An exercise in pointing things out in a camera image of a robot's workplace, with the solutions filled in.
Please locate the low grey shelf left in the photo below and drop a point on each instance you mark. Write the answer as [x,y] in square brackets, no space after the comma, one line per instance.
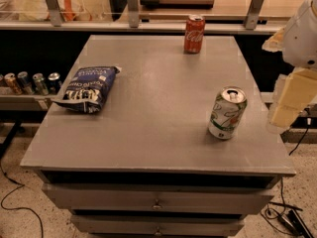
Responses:
[23,102]

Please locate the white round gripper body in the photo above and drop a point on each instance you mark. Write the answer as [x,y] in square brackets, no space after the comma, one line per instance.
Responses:
[301,40]

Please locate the orange can on shelf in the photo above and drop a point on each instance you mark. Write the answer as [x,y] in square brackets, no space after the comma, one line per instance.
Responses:
[12,82]

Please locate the black power strip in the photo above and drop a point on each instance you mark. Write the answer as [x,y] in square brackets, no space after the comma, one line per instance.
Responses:
[294,223]

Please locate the grey metal bracket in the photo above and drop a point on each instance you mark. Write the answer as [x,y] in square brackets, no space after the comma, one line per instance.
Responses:
[252,17]
[54,12]
[133,13]

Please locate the red coke can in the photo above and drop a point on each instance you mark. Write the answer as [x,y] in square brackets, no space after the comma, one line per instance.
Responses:
[194,32]

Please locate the silver green can on shelf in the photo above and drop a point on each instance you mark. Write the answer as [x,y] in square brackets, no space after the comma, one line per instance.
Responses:
[40,84]

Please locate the orange white bag behind glass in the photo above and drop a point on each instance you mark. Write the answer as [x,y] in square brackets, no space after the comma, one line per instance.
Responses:
[72,10]

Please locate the blue potato chip bag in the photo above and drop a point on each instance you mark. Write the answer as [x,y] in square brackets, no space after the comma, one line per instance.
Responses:
[88,90]

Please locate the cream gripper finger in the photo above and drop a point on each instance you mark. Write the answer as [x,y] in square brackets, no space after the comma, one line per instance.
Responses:
[292,94]
[274,43]

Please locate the dark blue can on shelf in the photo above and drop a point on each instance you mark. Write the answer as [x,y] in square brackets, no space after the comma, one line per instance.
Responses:
[55,82]

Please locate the white green 7up can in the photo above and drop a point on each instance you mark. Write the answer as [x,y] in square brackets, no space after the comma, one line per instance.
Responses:
[229,107]

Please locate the grey metal bracket right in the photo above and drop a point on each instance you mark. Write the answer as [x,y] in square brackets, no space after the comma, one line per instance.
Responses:
[252,17]

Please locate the drawer with knob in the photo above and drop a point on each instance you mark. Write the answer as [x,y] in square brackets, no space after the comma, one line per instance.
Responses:
[215,200]
[156,226]

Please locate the grey drawer cabinet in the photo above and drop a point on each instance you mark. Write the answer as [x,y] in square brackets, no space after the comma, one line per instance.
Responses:
[153,129]

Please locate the grey metal bracket middle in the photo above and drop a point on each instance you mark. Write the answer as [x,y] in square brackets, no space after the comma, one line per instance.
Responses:
[133,13]

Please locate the grey metal bracket left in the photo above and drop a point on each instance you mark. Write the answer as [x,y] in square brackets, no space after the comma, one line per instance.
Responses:
[54,12]

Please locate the upper drawer with knob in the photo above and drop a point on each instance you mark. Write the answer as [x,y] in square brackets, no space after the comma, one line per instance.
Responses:
[215,200]

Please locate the blue grey can on shelf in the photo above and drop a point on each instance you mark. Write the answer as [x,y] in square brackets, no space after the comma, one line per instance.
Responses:
[26,82]

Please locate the lower drawer with knob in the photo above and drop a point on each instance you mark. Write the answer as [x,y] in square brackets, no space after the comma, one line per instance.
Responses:
[156,226]

